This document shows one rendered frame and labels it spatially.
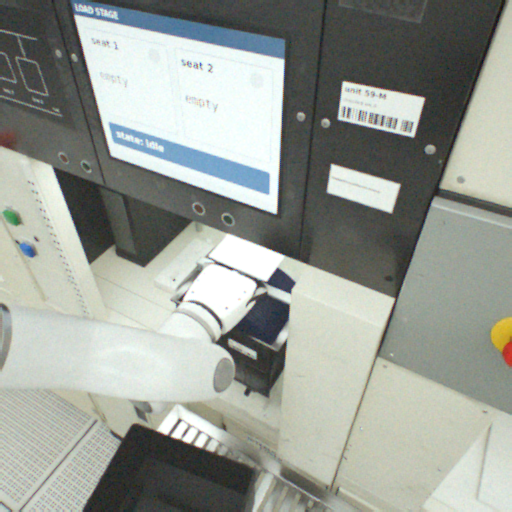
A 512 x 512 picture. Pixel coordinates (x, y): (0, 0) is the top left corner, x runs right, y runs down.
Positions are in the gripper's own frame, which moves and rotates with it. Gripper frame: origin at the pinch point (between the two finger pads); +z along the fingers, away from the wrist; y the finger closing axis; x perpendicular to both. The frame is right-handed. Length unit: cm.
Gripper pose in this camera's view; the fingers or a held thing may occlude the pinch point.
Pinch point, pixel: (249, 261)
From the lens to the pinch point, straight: 81.6
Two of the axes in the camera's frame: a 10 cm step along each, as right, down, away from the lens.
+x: 0.1, -7.1, -7.0
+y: 8.7, 3.5, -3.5
